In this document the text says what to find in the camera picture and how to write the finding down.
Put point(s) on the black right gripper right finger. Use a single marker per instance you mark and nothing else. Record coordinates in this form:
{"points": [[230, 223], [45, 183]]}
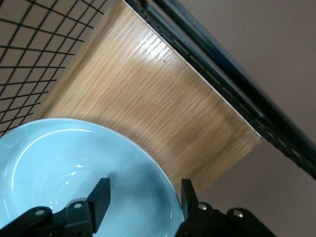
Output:
{"points": [[188, 200]]}

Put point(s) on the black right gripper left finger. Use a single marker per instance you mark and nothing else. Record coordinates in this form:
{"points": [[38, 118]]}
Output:
{"points": [[101, 197]]}

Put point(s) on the light blue round plate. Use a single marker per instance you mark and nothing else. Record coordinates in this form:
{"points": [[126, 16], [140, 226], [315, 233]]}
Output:
{"points": [[49, 160]]}

